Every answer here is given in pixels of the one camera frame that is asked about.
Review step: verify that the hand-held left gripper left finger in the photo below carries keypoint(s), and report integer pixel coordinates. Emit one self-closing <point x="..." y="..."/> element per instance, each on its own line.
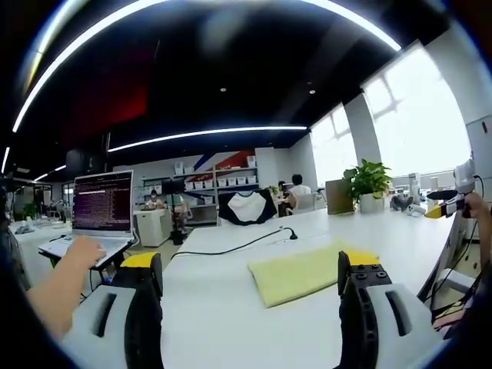
<point x="146" y="330"/>

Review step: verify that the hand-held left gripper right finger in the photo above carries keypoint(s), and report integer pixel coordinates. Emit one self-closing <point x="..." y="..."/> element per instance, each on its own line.
<point x="361" y="326"/>

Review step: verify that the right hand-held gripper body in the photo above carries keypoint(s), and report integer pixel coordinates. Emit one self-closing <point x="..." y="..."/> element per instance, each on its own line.
<point x="464" y="175"/>

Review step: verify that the yellow garment grey blue sleeves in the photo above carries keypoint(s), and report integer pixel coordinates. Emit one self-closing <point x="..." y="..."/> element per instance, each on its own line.
<point x="296" y="274"/>

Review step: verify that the person's right hand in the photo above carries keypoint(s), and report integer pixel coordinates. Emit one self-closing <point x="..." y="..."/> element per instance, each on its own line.
<point x="478" y="205"/>

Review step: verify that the person's left hand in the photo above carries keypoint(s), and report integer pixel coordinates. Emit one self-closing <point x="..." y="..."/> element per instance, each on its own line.
<point x="86" y="251"/>

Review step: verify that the white bottle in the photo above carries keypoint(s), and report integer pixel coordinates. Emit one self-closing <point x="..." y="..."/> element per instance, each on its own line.
<point x="414" y="186"/>

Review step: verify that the white game controller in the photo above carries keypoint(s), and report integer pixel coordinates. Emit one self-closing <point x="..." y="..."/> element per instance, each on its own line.
<point x="416" y="210"/>

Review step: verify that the grey headset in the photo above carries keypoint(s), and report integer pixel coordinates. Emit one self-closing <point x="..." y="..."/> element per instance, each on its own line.
<point x="401" y="202"/>

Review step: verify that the white armrest chair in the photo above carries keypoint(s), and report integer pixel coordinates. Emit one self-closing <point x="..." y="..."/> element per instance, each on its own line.
<point x="455" y="280"/>

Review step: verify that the potted green plant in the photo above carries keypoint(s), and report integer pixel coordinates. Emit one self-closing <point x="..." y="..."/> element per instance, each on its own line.
<point x="367" y="178"/>

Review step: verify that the black laptop stand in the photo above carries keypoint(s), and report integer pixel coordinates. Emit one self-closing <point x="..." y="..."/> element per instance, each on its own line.
<point x="115" y="256"/>

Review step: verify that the white cabinet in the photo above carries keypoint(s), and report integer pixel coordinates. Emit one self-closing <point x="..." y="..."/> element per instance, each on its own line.
<point x="151" y="228"/>

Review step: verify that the brown cardboard box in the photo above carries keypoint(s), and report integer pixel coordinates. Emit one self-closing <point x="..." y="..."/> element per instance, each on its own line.
<point x="339" y="196"/>

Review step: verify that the white office chair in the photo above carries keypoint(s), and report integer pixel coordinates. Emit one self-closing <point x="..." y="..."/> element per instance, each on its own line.
<point x="307" y="200"/>

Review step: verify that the white laptop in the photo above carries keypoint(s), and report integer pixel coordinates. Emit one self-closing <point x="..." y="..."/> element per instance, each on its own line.
<point x="104" y="200"/>

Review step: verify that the black monitor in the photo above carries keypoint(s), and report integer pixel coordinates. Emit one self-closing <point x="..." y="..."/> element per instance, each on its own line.
<point x="173" y="187"/>

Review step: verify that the black white raglan shirt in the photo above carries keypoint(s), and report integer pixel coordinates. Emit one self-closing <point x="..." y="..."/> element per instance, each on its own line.
<point x="246" y="207"/>

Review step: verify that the small green plant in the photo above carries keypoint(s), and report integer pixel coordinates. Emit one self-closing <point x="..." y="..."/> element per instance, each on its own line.
<point x="30" y="210"/>

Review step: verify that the shelf with white bins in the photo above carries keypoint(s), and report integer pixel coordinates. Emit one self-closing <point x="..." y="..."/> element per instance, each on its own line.
<point x="227" y="180"/>

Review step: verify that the curved ceiling light strip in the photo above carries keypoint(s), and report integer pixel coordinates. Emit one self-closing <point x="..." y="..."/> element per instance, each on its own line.
<point x="50" y="69"/>
<point x="365" y="23"/>

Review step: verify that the straight ceiling light strip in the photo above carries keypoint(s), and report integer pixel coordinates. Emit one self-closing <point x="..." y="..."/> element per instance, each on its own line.
<point x="211" y="132"/>

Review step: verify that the grey wall cabinet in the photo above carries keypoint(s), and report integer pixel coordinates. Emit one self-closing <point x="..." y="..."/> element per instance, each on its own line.
<point x="480" y="150"/>

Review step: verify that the black wall screen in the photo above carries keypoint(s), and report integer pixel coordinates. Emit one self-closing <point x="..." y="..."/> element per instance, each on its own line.
<point x="82" y="160"/>

